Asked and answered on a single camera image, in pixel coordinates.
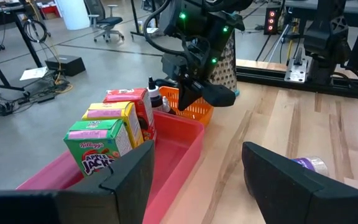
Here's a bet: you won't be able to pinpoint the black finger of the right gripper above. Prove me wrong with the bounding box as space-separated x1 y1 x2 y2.
177 82 203 112
200 82 237 108

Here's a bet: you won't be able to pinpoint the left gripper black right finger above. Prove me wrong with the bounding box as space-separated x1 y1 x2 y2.
241 141 358 224

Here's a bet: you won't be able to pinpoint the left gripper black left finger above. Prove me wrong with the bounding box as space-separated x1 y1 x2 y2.
0 139 156 224

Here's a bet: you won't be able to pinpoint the large dark bottle black nozzle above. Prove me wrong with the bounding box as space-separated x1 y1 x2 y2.
146 76 165 112

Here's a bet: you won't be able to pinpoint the green Apple Jacks cereal box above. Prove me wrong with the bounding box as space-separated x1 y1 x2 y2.
63 119 134 177

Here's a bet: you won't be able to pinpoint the red mini cereal box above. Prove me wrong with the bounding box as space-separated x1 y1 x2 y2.
103 88 157 142

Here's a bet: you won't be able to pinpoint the yellow mini cereal box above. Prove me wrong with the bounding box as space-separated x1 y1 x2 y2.
81 101 145 149

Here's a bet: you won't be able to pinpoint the orange plastic basket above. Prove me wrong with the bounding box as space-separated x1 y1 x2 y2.
158 85 215 128

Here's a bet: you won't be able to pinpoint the spice jar purple label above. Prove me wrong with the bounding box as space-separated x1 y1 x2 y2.
291 156 329 177

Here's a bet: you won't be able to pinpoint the pink plastic tray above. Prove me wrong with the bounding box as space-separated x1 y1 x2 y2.
16 110 206 224

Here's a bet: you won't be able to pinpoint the black rolling stand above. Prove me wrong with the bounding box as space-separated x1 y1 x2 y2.
130 0 161 38

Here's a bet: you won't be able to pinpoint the black device red lights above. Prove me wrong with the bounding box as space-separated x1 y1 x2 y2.
263 6 282 35

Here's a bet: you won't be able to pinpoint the dark office chair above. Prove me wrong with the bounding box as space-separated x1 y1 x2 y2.
84 0 126 44

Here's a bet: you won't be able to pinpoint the black equipment box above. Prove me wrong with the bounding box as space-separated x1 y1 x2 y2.
44 54 86 77

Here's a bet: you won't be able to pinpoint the white column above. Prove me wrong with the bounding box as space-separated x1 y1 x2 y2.
55 0 91 31

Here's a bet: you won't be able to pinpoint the white paper sheet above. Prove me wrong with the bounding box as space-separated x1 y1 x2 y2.
19 66 48 82

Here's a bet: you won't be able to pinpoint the red storage box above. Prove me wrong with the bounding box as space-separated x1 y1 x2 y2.
39 3 62 20

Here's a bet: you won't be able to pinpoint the black workbench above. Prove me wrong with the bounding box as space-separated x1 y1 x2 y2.
0 2 45 118

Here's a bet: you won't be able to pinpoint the metal box grater teal handle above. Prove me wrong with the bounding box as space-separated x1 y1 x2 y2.
208 29 241 97

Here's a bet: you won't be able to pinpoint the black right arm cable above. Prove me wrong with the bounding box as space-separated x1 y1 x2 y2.
142 0 188 57

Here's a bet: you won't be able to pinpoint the white cable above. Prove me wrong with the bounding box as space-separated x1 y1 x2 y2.
267 24 292 63

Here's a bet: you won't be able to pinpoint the silver mounting bracket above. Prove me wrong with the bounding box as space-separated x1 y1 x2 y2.
283 46 309 84

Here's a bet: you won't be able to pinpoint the black cables with adapter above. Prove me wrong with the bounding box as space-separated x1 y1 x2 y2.
0 77 74 125

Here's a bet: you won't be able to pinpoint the yellow cable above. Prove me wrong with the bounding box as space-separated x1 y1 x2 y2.
47 40 74 95

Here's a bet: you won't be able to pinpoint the black cable coil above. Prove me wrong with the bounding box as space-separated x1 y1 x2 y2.
22 19 48 44

